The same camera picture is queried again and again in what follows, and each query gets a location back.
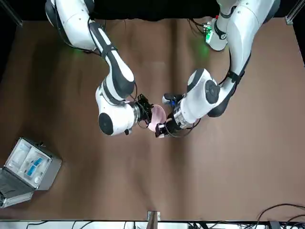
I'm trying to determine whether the silver metal case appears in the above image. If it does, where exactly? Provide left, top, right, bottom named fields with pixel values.
left=0, top=137, right=63, bottom=208

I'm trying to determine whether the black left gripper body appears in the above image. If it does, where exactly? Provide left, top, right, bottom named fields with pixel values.
left=166, top=118, right=185, bottom=138

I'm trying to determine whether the black cable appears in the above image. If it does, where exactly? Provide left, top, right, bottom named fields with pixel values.
left=257, top=203, right=305, bottom=222

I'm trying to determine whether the aluminium frame post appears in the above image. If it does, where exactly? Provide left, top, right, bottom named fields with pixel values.
left=147, top=210, right=161, bottom=229
left=285, top=0, right=305, bottom=24
left=0, top=0, right=23, bottom=27

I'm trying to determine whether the pink bowl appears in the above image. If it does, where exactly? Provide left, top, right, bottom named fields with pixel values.
left=147, top=104, right=166, bottom=132

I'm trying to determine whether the blue white packet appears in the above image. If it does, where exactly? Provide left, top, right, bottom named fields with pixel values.
left=24, top=156, right=45, bottom=179

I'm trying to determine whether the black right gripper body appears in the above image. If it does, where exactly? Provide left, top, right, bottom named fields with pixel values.
left=137, top=94, right=153, bottom=128

